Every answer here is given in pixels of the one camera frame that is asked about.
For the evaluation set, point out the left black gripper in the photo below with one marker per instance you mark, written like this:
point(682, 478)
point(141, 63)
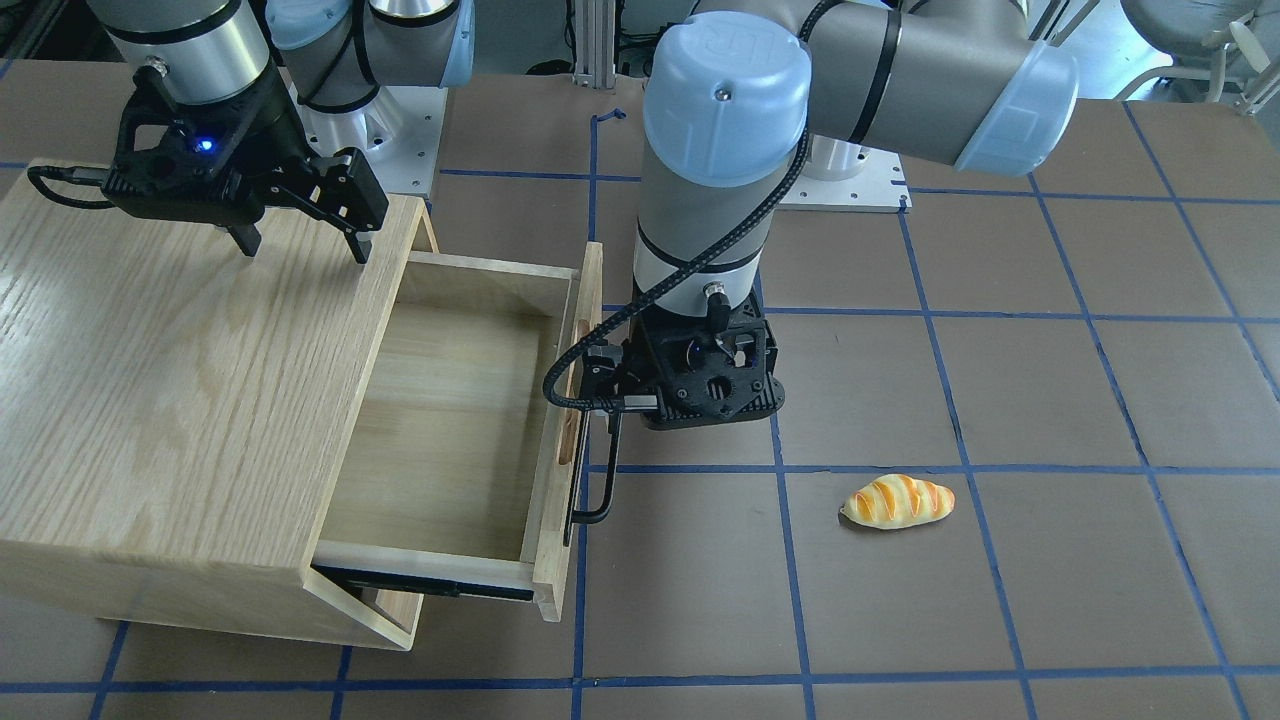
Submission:
point(607, 367)

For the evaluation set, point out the light wooden drawer cabinet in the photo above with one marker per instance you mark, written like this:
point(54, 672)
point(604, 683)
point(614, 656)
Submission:
point(175, 416)

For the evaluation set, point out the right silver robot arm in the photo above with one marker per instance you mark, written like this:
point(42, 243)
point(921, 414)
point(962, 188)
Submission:
point(334, 56)

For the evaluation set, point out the black drawer slide rail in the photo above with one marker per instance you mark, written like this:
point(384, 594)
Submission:
point(368, 579)

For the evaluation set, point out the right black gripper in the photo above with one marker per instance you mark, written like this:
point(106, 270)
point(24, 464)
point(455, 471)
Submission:
point(268, 128)

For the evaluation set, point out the aluminium frame post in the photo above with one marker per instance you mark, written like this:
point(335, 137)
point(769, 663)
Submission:
point(594, 34)

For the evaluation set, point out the toy bread loaf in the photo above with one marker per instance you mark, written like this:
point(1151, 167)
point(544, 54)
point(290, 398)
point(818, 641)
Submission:
point(898, 501)

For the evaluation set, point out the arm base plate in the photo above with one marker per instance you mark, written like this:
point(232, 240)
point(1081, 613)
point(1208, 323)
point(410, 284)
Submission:
point(844, 176)
point(399, 131)

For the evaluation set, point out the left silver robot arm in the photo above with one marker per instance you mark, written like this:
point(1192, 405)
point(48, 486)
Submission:
point(737, 93)

